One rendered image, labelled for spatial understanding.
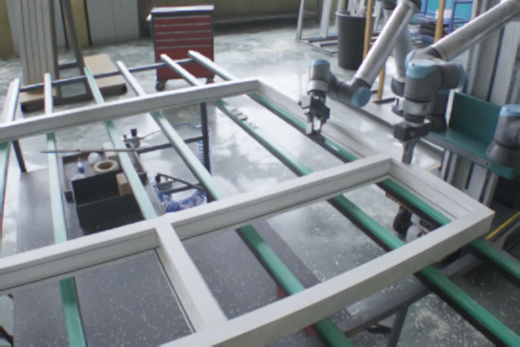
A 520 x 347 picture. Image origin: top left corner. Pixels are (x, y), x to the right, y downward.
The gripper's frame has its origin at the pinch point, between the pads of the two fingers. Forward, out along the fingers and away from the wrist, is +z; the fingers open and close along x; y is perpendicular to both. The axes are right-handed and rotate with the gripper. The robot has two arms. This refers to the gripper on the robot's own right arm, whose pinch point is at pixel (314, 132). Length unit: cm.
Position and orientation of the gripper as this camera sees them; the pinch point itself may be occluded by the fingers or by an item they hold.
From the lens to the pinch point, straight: 165.6
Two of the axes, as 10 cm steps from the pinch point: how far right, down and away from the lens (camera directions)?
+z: -1.4, 9.1, -3.8
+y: 6.9, -1.8, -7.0
